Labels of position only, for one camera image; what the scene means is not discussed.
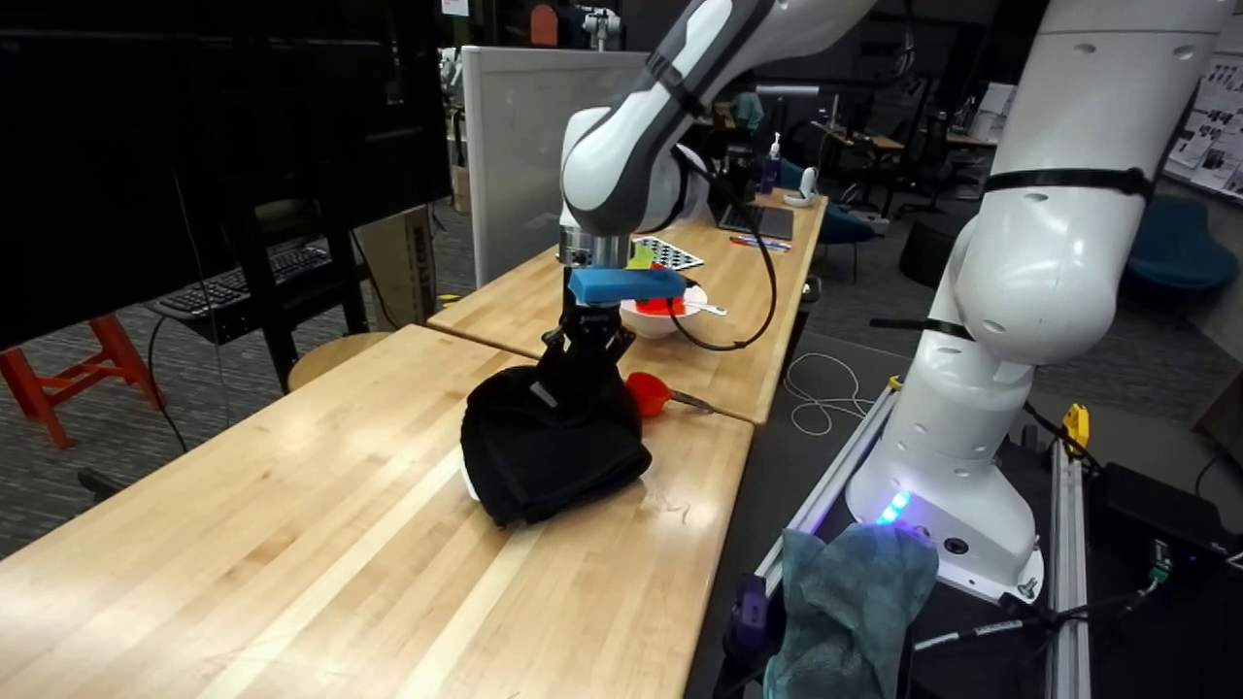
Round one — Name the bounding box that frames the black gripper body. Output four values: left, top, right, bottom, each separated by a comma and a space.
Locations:
554, 299, 639, 381

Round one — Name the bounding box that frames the black towel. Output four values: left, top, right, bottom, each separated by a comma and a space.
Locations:
458, 363, 655, 527

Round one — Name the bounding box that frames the white bowl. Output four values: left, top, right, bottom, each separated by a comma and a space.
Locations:
614, 280, 713, 347

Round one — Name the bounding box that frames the white desk divider panel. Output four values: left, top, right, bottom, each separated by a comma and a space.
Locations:
458, 42, 651, 290

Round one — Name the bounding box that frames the grey open laptop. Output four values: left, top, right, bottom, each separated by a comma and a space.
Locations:
748, 202, 801, 249

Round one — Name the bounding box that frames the teal cloth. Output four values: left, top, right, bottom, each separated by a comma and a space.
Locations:
757, 521, 945, 699

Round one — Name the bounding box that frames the large black monitor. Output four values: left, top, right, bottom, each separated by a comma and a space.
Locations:
0, 0, 458, 354

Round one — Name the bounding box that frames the red metal stool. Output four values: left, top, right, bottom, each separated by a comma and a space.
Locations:
0, 312, 172, 454

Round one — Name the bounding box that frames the blue office chair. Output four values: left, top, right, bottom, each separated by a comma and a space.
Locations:
1121, 191, 1243, 314

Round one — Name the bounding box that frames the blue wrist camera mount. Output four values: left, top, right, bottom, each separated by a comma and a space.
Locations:
565, 261, 688, 312

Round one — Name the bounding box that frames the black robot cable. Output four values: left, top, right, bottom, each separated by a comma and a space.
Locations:
665, 136, 784, 356

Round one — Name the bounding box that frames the white floor cable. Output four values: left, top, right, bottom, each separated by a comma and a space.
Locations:
780, 347, 873, 443

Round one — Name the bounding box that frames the aluminium frame rail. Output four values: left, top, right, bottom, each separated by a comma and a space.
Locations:
745, 376, 903, 614
1039, 399, 1099, 699

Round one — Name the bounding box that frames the white wall poster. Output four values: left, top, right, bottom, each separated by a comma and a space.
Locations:
1156, 51, 1243, 210

